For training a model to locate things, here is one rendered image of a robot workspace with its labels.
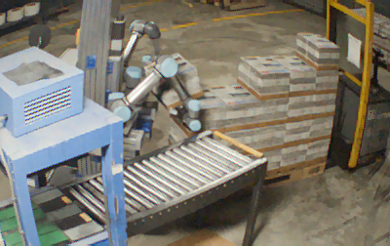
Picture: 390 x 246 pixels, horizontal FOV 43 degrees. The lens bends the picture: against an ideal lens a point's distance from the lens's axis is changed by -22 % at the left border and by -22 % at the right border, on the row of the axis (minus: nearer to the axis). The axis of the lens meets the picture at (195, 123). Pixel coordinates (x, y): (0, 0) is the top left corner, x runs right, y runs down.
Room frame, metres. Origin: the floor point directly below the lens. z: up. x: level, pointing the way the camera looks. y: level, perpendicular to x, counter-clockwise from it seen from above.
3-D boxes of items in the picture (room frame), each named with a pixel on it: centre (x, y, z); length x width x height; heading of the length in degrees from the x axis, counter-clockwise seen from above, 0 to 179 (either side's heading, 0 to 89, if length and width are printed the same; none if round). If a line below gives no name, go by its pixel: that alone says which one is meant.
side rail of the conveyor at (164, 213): (3.00, -0.01, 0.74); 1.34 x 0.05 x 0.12; 136
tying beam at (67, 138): (2.44, 0.88, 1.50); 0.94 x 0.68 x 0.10; 46
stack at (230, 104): (4.51, -0.40, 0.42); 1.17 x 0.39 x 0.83; 115
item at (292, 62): (4.69, -0.79, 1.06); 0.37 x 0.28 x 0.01; 27
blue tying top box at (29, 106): (2.44, 0.88, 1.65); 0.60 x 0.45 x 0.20; 46
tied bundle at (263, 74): (4.57, -0.52, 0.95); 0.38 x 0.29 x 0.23; 26
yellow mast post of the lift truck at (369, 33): (4.71, -1.59, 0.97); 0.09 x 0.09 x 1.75; 25
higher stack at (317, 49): (4.83, -1.06, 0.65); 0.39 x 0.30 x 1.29; 25
